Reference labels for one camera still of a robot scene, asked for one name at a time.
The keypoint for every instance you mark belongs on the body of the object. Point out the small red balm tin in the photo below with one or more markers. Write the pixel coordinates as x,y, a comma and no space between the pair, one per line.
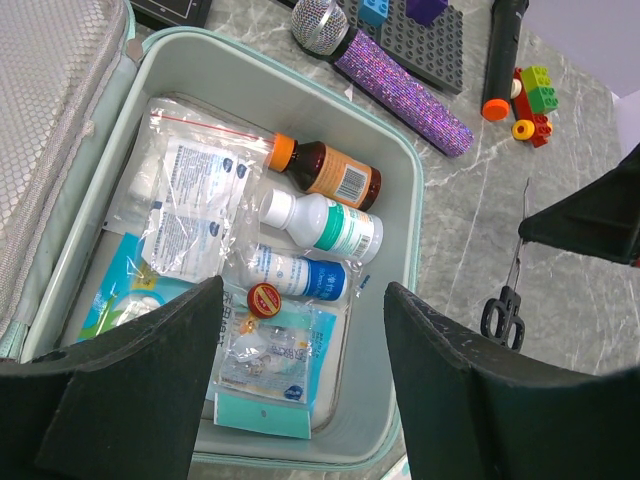
264,301

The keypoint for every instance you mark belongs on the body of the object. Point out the blue wipes packet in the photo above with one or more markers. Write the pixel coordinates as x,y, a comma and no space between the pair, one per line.
130,288

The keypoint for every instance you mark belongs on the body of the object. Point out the colourful brick toy car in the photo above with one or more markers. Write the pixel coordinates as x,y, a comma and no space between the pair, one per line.
533,98

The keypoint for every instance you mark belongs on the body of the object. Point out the white gauze packet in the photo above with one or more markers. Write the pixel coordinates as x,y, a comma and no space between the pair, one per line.
134,194

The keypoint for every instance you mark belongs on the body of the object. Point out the white green-label bottle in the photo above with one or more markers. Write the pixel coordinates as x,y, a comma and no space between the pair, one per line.
315,221

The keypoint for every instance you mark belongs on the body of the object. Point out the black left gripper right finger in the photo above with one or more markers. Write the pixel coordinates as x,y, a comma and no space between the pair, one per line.
471,409

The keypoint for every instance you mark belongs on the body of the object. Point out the blue white bandage roll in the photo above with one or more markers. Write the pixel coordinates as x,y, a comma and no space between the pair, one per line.
296,275

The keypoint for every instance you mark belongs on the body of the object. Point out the mint green medicine case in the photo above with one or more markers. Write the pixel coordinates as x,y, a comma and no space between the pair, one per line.
75,83

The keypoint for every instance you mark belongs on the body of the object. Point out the purple glitter microphone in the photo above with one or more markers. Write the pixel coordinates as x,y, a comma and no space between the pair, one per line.
322,29

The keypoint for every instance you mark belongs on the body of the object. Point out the blue-topped small bag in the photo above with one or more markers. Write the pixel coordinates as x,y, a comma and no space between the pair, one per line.
266,375

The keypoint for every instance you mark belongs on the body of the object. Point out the teal band-aid bag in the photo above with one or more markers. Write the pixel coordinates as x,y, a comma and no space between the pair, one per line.
401,471

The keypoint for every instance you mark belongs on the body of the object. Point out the brown orange-cap medicine bottle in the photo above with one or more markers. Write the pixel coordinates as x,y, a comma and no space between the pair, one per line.
315,167

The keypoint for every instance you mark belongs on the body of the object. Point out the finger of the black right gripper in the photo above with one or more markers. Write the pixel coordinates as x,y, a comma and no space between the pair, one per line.
600,220

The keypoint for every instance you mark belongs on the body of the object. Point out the small black scissors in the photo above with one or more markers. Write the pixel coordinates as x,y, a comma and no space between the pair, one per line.
500,320

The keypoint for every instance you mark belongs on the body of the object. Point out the grey building baseplate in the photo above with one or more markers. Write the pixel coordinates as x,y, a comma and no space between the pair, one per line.
433,53

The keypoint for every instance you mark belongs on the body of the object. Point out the purple building brick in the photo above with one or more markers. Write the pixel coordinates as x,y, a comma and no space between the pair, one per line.
424,12

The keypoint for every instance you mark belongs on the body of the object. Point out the black white chessboard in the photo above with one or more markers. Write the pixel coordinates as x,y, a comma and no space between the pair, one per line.
160,14

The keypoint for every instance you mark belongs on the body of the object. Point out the clear plaster packet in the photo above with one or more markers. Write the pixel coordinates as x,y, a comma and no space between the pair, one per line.
212,165

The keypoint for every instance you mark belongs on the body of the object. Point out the blue brick stack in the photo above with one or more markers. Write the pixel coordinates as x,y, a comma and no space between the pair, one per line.
373,12

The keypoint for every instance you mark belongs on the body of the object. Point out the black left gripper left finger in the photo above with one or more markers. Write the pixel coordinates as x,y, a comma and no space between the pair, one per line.
123,405

